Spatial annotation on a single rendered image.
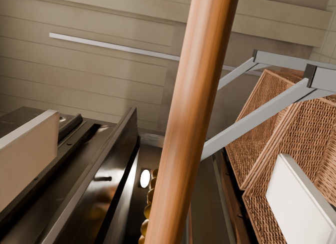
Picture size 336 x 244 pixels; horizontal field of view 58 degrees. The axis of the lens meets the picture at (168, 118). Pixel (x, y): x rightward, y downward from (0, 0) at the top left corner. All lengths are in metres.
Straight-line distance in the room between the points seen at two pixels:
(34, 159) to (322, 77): 0.56
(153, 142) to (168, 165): 1.61
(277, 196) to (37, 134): 0.13
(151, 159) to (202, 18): 1.70
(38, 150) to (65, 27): 3.03
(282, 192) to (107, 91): 3.03
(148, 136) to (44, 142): 1.66
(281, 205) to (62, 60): 3.13
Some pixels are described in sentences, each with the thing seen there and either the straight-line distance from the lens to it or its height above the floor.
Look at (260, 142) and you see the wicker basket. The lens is 1.82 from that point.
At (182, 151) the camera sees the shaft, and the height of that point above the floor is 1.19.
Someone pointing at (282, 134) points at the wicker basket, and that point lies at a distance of 1.23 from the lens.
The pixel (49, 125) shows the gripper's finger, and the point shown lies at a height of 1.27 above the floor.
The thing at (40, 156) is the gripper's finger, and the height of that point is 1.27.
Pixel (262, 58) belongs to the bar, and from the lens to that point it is 1.10.
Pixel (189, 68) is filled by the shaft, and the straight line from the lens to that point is 0.20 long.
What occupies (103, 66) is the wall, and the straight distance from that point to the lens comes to 3.12.
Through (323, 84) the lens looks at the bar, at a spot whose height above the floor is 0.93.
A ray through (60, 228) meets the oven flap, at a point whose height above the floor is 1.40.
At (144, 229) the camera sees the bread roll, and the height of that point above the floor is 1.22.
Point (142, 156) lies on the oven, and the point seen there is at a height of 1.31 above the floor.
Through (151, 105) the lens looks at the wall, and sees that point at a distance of 3.13.
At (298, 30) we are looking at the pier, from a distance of 2.96.
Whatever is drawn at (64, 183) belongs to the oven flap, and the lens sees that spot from 1.23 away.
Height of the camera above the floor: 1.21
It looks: level
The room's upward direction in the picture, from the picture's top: 79 degrees counter-clockwise
